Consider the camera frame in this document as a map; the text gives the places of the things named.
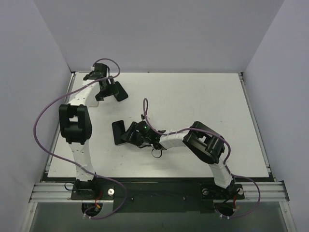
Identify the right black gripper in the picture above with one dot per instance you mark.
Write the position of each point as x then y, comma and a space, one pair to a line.
128, 134

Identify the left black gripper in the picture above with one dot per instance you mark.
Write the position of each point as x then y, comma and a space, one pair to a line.
110, 88

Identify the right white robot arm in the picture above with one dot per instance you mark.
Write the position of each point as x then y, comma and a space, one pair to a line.
205, 143

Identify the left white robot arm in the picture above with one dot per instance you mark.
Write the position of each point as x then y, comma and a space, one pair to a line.
76, 127

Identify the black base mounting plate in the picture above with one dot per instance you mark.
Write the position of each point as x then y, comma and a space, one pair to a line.
156, 195

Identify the black phone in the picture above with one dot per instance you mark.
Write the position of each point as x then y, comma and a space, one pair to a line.
120, 94
118, 129

